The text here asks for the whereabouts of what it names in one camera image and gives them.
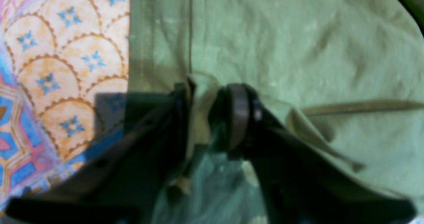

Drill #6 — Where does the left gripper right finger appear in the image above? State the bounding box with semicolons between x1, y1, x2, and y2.
212;83;416;224

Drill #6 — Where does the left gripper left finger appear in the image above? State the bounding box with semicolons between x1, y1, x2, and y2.
7;83;191;224

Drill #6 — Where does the olive green t-shirt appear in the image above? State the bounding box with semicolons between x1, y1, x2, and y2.
129;0;424;224

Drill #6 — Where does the patterned colourful tablecloth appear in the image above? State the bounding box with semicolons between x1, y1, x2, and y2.
1;0;130;214

